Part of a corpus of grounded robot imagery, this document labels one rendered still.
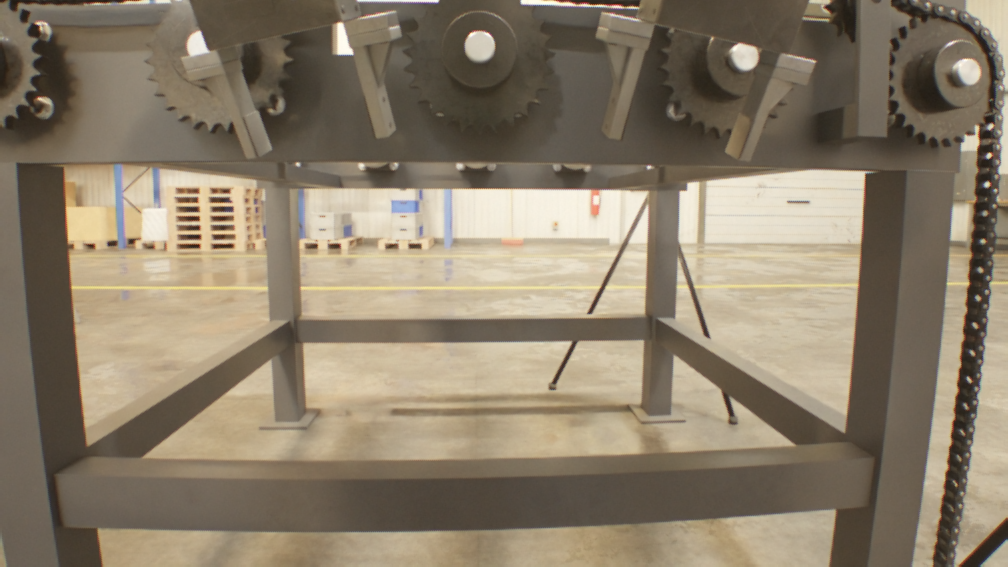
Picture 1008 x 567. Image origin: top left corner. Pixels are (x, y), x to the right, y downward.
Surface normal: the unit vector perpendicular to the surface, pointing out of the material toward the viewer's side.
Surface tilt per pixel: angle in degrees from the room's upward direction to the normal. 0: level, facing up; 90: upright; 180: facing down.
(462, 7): 90
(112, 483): 90
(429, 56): 90
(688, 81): 90
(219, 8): 114
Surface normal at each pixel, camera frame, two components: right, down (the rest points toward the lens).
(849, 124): -1.00, 0.00
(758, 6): 0.11, 0.48
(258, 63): 0.06, 0.09
